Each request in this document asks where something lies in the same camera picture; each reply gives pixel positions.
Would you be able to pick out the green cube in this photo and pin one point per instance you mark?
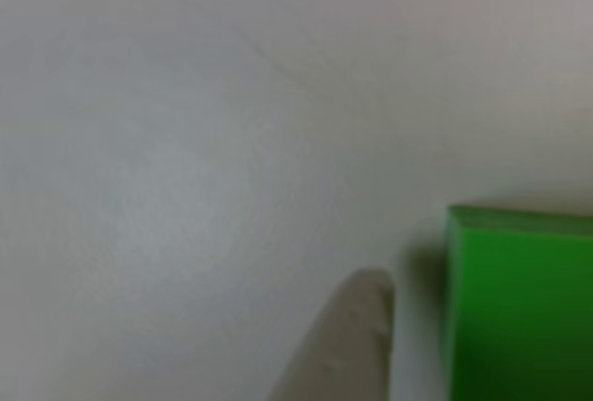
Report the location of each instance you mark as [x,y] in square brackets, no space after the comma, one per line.
[523,308]

